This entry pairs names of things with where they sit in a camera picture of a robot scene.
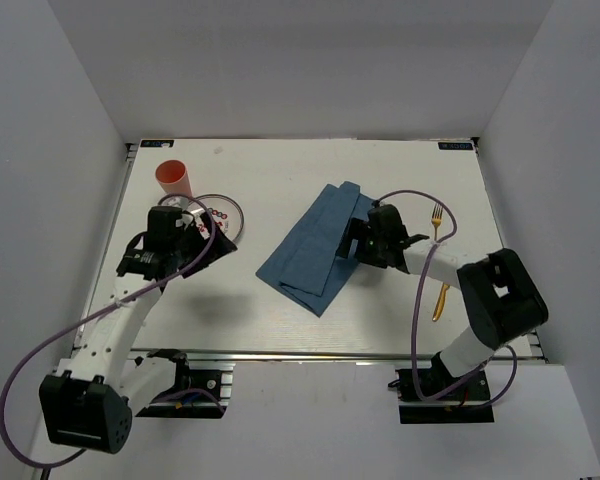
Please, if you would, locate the gold fork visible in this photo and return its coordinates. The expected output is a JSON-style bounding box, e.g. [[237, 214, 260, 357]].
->
[[431, 203, 444, 241]]

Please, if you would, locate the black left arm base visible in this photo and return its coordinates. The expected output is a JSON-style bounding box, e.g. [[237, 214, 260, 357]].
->
[[134, 349, 233, 419]]

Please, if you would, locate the pink plastic cup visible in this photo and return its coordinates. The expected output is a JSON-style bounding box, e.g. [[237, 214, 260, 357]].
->
[[155, 159, 192, 196]]

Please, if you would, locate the right table corner label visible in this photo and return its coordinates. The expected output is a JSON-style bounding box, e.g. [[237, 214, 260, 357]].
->
[[438, 142, 474, 151]]

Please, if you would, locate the gold knife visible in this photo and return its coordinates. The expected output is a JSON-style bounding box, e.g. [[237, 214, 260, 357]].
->
[[432, 284, 450, 322]]

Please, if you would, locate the table corner label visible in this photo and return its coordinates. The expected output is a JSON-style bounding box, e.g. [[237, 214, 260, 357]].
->
[[140, 139, 174, 148], [438, 142, 474, 151]]

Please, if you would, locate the left table corner label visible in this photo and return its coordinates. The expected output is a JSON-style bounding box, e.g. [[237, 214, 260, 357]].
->
[[140, 139, 174, 148]]

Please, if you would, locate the blue cloth napkin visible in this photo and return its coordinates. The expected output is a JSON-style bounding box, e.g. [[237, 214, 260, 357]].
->
[[256, 182, 372, 317]]

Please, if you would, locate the aluminium table edge rail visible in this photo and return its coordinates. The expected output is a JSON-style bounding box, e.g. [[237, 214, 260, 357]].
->
[[123, 349, 547, 363]]

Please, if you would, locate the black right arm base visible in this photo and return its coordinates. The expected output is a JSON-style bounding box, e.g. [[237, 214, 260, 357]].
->
[[387, 369, 495, 425]]

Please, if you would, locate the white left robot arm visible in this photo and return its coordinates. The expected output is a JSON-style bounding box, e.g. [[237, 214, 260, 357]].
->
[[39, 206, 236, 454]]

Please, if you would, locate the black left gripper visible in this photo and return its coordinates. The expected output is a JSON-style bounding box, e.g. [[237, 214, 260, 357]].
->
[[171, 212, 237, 278]]

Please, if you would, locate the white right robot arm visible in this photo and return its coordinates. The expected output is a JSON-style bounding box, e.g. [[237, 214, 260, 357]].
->
[[194, 185, 549, 401]]

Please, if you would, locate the white plate with red characters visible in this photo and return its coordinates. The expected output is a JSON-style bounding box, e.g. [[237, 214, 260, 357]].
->
[[157, 194, 244, 243]]

